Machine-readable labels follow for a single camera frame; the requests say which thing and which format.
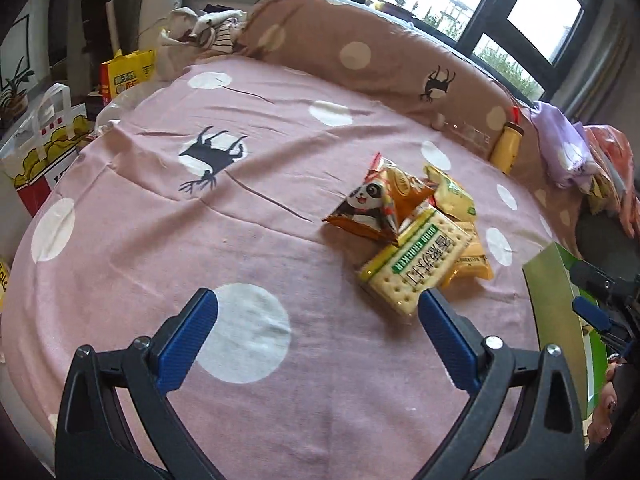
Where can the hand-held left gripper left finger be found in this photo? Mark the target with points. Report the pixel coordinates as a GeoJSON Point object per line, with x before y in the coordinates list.
{"type": "Point", "coordinates": [187, 345]}

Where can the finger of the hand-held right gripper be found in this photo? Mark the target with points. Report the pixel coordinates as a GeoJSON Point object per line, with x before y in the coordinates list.
{"type": "Point", "coordinates": [592, 277]}
{"type": "Point", "coordinates": [590, 310]}

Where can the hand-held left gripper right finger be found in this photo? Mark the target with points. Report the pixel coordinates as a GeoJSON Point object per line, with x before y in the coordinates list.
{"type": "Point", "coordinates": [450, 345]}

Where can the green cardboard box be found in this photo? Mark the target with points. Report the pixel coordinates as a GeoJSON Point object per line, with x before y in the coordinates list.
{"type": "Point", "coordinates": [555, 310]}

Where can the yellow orange snack packet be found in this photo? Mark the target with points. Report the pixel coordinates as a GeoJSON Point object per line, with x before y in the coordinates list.
{"type": "Point", "coordinates": [472, 260]}

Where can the green yellow cracker packet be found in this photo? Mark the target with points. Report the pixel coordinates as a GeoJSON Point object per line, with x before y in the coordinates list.
{"type": "Point", "coordinates": [415, 260]}

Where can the pale yellow green-label packet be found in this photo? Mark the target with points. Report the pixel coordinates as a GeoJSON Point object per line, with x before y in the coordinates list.
{"type": "Point", "coordinates": [452, 192]}

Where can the orange panda snack bag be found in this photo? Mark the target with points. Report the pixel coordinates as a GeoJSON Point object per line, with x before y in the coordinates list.
{"type": "Point", "coordinates": [367, 205]}

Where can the person's right hand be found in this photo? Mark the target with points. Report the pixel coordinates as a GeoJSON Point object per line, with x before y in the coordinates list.
{"type": "Point", "coordinates": [612, 400]}

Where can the black padded object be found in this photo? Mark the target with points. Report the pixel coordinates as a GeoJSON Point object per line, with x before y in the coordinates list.
{"type": "Point", "coordinates": [600, 232]}

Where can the pink floral cloth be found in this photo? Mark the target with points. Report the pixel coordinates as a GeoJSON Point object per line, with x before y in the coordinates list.
{"type": "Point", "coordinates": [617, 170]}

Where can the pink dotted bed sheet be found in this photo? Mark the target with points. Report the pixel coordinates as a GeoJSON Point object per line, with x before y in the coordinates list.
{"type": "Point", "coordinates": [150, 235]}

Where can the purple cloth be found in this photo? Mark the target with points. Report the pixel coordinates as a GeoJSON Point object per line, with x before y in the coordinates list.
{"type": "Point", "coordinates": [562, 145]}

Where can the yellow bottle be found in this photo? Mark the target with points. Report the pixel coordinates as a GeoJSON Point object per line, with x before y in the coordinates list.
{"type": "Point", "coordinates": [506, 147]}

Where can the clear plastic bottle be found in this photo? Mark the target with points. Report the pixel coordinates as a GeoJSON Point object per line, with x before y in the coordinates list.
{"type": "Point", "coordinates": [465, 132]}

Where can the yellow shopping bag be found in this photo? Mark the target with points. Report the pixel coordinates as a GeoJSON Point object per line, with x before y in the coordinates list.
{"type": "Point", "coordinates": [127, 75]}

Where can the potted plant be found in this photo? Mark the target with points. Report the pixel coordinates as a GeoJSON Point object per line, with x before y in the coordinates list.
{"type": "Point", "coordinates": [12, 95]}

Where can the white striped cloth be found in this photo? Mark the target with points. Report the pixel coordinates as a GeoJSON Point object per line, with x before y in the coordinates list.
{"type": "Point", "coordinates": [210, 30]}

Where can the black box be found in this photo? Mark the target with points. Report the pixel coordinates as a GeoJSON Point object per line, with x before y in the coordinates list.
{"type": "Point", "coordinates": [97, 25]}

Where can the brown dotted pillow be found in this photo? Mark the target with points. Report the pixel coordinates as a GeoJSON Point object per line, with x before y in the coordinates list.
{"type": "Point", "coordinates": [310, 25]}

